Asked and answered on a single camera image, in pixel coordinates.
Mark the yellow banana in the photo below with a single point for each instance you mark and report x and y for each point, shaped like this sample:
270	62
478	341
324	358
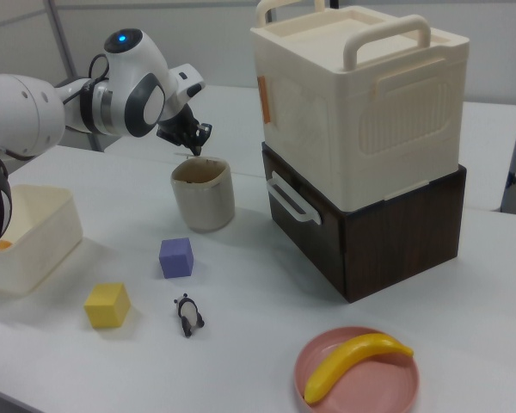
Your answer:
348	365

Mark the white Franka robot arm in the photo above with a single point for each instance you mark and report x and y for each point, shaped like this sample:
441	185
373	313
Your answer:
129	86

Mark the cream plastic storage box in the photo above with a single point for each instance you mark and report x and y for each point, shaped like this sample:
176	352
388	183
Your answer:
318	142

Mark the orange item in bin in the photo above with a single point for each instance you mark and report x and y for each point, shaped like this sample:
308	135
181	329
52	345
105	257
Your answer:
3	245

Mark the black stand pole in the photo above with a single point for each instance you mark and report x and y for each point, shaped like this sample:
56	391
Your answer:
335	3

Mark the white open plastic bin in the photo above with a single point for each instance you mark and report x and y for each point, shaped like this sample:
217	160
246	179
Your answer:
43	249

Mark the dark brown drawer box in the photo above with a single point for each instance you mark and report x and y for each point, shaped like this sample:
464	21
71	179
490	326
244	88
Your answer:
395	254

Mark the grey metal pole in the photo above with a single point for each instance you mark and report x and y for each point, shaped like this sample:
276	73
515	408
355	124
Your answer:
96	144

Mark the panda toy figure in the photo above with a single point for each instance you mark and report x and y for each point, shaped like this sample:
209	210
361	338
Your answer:
189	314

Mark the purple cube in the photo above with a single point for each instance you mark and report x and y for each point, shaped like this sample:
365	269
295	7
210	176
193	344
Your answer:
176	260

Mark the beige cylindrical cup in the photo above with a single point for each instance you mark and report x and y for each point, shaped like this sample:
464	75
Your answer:
204	202

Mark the pink plate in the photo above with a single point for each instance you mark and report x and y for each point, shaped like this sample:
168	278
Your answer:
382	387

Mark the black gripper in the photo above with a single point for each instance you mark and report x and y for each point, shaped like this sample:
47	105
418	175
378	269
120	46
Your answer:
176	129

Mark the yellow cube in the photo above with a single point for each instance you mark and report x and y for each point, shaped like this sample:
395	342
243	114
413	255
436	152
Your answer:
105	307

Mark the orange tape strip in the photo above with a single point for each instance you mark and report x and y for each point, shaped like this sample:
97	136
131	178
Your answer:
265	101

